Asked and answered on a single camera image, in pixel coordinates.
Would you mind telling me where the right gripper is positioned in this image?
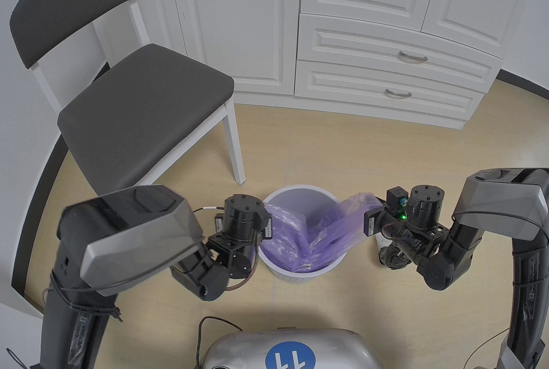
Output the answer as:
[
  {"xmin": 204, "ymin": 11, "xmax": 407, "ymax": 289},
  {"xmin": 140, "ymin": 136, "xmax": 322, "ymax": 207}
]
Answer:
[{"xmin": 363, "ymin": 207, "xmax": 411, "ymax": 240}]

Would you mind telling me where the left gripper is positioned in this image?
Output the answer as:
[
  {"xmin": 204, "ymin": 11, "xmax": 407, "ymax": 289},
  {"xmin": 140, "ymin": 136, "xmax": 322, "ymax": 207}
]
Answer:
[{"xmin": 256, "ymin": 211, "xmax": 274, "ymax": 242}]

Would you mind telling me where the black plastic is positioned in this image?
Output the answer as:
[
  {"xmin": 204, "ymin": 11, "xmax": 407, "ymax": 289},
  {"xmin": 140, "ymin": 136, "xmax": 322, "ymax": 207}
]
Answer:
[{"xmin": 379, "ymin": 245, "xmax": 413, "ymax": 270}]

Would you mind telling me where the purple plastic bag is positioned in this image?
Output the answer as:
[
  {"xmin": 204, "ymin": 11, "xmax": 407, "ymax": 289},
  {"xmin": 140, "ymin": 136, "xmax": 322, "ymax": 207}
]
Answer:
[{"xmin": 262, "ymin": 191, "xmax": 384, "ymax": 273}]

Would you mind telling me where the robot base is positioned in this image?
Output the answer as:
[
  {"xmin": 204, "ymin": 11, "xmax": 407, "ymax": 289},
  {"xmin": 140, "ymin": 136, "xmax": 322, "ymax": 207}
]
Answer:
[{"xmin": 202, "ymin": 329, "xmax": 380, "ymax": 369}]

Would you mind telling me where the white trash bin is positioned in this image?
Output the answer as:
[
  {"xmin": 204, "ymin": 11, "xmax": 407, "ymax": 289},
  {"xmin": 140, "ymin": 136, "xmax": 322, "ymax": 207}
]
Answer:
[{"xmin": 257, "ymin": 186, "xmax": 349, "ymax": 284}]

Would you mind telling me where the grey and white chair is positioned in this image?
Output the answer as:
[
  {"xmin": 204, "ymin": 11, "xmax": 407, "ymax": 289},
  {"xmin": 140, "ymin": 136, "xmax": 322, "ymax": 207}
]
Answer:
[{"xmin": 9, "ymin": 0, "xmax": 246, "ymax": 197}]

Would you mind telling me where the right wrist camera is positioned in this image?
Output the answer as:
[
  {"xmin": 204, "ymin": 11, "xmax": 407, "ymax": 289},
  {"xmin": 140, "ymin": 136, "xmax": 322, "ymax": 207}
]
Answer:
[{"xmin": 386, "ymin": 186, "xmax": 411, "ymax": 223}]

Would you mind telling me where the black cable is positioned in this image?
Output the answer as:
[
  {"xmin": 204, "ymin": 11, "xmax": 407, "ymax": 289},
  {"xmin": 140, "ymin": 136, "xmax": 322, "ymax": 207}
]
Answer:
[{"xmin": 195, "ymin": 316, "xmax": 243, "ymax": 369}]

